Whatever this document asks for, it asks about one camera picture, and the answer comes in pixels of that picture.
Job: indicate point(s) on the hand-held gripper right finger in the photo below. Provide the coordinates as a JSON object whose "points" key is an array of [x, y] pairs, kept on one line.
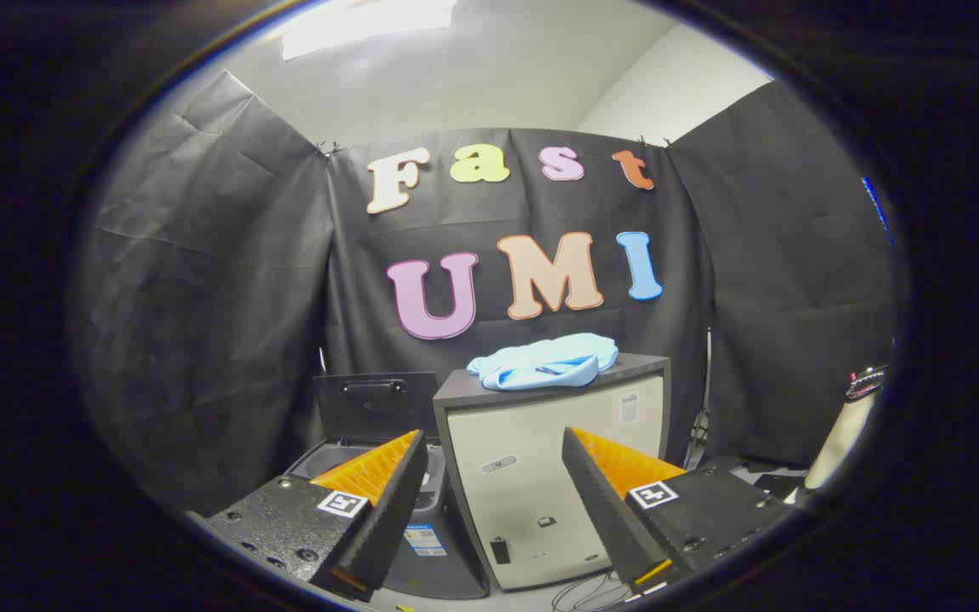
{"points": [[604, 510]]}

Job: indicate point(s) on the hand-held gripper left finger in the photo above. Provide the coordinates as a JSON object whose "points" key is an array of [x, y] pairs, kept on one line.
{"points": [[392, 518]]}

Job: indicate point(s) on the dark grey washing machine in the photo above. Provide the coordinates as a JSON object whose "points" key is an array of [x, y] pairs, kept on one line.
{"points": [[455, 569]]}

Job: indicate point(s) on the light blue garment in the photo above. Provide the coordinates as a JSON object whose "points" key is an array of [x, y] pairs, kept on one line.
{"points": [[540, 365]]}

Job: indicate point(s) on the beige and grey cabinet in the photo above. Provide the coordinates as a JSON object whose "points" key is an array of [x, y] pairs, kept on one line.
{"points": [[532, 433]]}

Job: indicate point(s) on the dark floor equipment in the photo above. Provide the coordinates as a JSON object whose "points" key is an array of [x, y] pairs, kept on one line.
{"points": [[774, 486]]}

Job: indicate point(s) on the cream cylindrical object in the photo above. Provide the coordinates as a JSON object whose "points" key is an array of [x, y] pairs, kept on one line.
{"points": [[838, 442]]}

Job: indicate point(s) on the black backdrop cloth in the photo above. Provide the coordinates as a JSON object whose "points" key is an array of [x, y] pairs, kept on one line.
{"points": [[243, 297]]}

